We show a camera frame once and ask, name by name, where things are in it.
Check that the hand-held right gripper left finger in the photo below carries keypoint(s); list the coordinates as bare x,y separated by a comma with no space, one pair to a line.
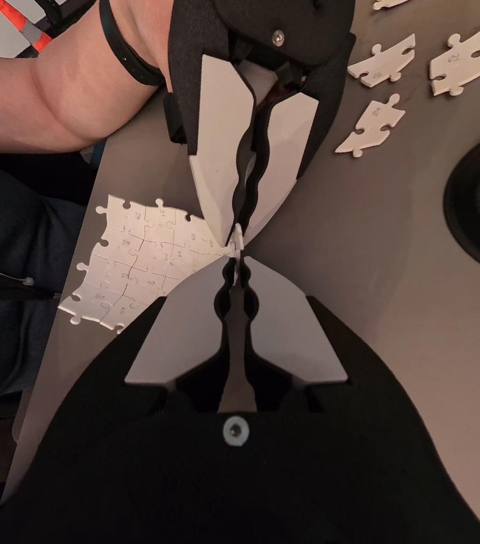
180,340

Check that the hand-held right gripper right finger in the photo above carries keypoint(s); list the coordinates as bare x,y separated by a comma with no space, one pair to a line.
295,340

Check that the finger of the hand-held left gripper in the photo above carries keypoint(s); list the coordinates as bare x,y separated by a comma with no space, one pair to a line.
219,136
287,144

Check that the assembled white puzzle section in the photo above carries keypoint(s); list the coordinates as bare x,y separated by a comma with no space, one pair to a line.
146,255

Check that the white puzzle piece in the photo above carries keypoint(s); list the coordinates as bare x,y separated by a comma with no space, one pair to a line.
237,242

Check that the person's left forearm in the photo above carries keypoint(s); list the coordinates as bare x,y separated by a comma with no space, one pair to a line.
44,93

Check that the scattered loose puzzle pieces group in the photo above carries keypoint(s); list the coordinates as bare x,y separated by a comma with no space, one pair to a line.
457,64

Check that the person's left hand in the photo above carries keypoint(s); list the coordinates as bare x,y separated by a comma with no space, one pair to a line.
146,25

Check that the black wristband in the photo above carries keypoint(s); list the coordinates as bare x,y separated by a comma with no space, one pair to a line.
125,55

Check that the red object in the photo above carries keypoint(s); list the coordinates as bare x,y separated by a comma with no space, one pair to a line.
27,30

